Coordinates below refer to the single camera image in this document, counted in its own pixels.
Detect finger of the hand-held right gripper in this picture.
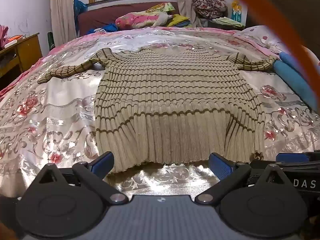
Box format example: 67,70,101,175
276,151,320,170

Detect yellow cyan box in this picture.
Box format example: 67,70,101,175
231,0,244,22

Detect beige striped knit sweater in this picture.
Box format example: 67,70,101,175
37,47,278,173

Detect crumpled blue cloth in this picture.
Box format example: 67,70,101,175
87,23,118,33

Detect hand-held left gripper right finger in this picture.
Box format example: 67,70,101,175
195,152,298,205

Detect dark wooden board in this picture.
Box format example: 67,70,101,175
246,0,320,60

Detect wooden cabinet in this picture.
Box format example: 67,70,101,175
0,32,43,90

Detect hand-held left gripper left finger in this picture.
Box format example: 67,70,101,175
25,151,129,205

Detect orange strap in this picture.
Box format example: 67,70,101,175
217,0,320,120

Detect yellow green folded cloth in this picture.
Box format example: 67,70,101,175
166,14,190,28

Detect pink floral cloth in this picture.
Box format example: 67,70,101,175
0,25,10,49

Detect dark floral bundle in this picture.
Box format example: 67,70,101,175
192,0,228,19

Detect yellow floral pillow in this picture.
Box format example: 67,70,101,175
145,2,176,13

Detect blue plastic bag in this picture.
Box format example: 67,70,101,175
73,0,88,28

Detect floral satin bed cover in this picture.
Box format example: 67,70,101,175
0,26,320,198

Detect blue towel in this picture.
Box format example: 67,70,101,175
272,51,320,110

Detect dark green object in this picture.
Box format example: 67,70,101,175
47,32,56,52

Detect polka dot pillow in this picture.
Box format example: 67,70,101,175
234,25,290,55

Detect folded light green clothes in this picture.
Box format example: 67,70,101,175
212,17,243,28

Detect dark red headboard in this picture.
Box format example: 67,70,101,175
78,1,180,37

